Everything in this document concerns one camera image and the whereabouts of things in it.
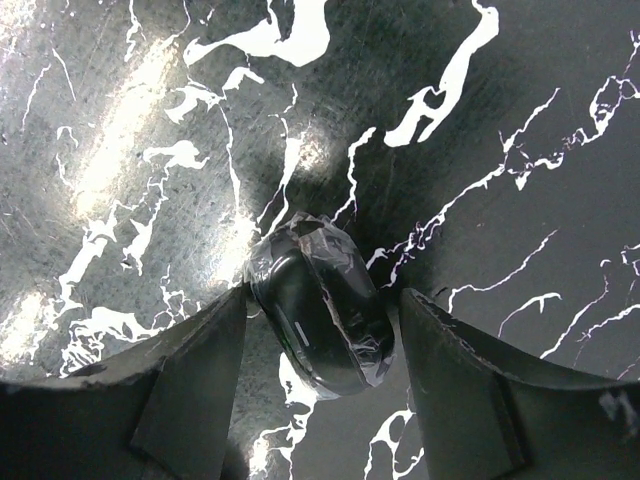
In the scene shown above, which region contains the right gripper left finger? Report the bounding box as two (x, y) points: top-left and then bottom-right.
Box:
(1, 288), (246, 479)

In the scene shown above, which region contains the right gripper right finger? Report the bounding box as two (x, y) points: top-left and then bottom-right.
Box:
(399, 289), (639, 479)

